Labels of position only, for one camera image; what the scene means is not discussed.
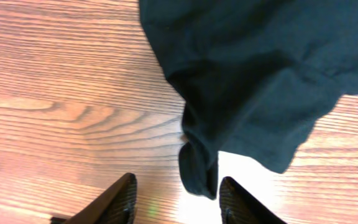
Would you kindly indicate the black t-shirt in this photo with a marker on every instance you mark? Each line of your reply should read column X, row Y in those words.
column 255, row 75

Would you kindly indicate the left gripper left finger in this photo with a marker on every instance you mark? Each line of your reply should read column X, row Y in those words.
column 116, row 205

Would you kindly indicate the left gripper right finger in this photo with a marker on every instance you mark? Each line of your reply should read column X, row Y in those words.
column 238, row 206

